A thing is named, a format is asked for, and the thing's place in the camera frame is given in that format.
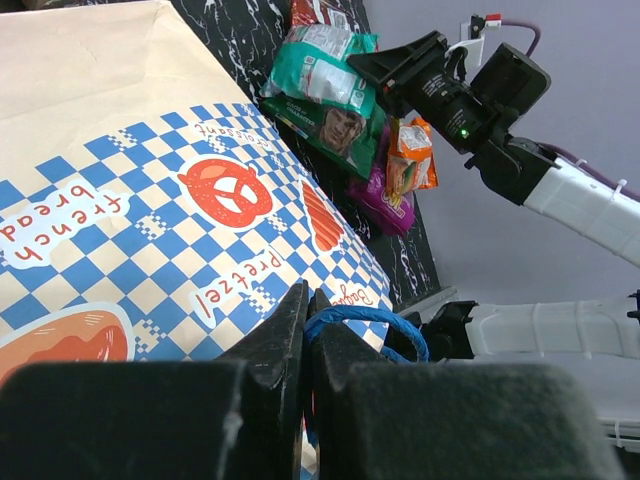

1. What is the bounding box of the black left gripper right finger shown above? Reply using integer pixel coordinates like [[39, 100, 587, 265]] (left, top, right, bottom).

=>
[[308, 291, 625, 479]]

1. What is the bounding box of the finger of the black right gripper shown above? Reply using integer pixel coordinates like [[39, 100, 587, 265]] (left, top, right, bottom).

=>
[[347, 30, 448, 88]]

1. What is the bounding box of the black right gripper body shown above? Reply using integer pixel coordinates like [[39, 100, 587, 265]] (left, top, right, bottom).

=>
[[375, 50, 492, 153]]

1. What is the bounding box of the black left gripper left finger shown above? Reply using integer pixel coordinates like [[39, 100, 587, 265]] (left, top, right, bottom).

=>
[[1, 282, 309, 479]]

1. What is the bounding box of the teal foxs candy bag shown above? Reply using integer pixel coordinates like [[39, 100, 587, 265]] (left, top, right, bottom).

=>
[[261, 24, 378, 119]]

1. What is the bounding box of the green snack bag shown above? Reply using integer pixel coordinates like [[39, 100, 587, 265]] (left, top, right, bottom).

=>
[[261, 94, 387, 179]]

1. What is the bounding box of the orange snack packet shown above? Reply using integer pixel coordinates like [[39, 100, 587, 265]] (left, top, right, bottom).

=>
[[386, 117, 439, 196]]

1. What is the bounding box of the red doritos bag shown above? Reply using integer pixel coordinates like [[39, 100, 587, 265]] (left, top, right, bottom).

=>
[[291, 0, 353, 31]]

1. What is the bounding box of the purple snack bag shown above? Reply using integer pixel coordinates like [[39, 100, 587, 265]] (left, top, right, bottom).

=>
[[347, 126, 415, 236]]

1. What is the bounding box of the blue checkered paper bag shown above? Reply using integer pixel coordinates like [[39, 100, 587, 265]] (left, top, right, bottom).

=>
[[1, 1, 395, 402]]

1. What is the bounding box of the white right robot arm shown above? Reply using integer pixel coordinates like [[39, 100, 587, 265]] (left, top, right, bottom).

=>
[[348, 31, 639, 362]]

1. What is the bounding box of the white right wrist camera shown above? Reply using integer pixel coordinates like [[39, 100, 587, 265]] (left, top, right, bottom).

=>
[[445, 13, 502, 69]]

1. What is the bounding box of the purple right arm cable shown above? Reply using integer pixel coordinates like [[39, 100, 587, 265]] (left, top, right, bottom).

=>
[[499, 18, 640, 204]]

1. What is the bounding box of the aluminium frame rail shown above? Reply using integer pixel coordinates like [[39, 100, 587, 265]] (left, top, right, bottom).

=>
[[401, 289, 639, 453]]

